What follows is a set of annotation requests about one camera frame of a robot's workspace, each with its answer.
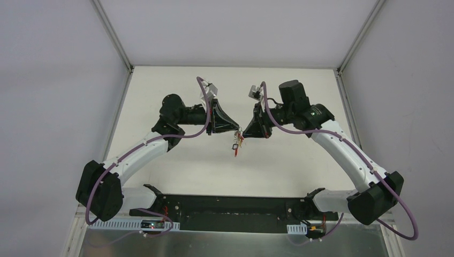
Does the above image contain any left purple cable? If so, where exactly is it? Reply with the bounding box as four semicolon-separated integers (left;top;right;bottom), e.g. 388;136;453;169
85;76;213;247

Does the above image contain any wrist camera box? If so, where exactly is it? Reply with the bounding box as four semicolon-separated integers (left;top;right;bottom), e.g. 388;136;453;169
200;81;218;103
248;85;264;102

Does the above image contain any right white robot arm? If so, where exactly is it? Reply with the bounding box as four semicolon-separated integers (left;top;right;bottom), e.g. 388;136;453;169
243;80;404;225

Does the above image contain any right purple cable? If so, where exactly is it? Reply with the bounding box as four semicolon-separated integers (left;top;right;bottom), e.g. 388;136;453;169
260;81;419;245

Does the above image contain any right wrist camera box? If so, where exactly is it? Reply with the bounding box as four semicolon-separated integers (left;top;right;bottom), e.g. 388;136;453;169
248;85;264;102

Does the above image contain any red handled keyring holder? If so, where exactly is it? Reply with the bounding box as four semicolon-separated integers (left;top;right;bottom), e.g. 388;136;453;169
232;130;243;157

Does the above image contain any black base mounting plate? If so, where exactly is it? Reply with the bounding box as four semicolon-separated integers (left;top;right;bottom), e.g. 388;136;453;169
148;194;339;233

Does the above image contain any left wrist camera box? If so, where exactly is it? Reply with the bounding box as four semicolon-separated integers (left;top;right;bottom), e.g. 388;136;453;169
200;81;218;103

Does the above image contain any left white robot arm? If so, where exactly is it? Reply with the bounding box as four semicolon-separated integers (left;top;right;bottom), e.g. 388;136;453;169
75;94;239;222

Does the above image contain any purple cable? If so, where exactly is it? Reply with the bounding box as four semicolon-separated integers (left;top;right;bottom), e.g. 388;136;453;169
85;76;213;247
260;81;419;245

